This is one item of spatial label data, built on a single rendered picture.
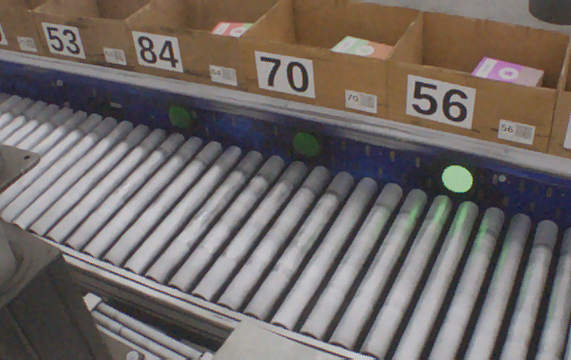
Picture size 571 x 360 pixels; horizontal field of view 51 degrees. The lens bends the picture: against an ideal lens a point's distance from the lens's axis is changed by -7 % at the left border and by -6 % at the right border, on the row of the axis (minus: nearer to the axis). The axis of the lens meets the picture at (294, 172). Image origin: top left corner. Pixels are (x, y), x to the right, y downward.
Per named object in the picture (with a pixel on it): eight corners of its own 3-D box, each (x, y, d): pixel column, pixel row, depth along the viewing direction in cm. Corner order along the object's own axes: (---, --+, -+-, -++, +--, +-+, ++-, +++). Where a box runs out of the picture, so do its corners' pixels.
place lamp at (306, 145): (293, 155, 165) (290, 132, 160) (295, 152, 166) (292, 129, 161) (317, 160, 162) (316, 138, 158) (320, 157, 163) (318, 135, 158)
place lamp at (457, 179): (441, 189, 149) (442, 166, 145) (442, 186, 150) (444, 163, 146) (469, 196, 146) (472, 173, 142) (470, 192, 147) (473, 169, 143)
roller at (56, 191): (11, 237, 160) (4, 223, 157) (127, 129, 195) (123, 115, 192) (24, 242, 158) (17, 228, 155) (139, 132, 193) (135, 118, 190)
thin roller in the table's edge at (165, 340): (95, 306, 133) (197, 359, 120) (101, 300, 134) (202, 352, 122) (98, 312, 134) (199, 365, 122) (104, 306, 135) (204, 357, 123)
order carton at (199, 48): (134, 73, 185) (121, 22, 175) (189, 29, 205) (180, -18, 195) (247, 94, 170) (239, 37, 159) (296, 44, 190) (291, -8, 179)
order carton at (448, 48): (385, 121, 154) (385, 60, 144) (421, 65, 174) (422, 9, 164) (546, 155, 139) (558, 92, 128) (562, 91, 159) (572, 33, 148)
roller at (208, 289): (189, 309, 137) (184, 295, 134) (294, 169, 172) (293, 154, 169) (208, 317, 135) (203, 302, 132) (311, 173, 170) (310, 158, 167)
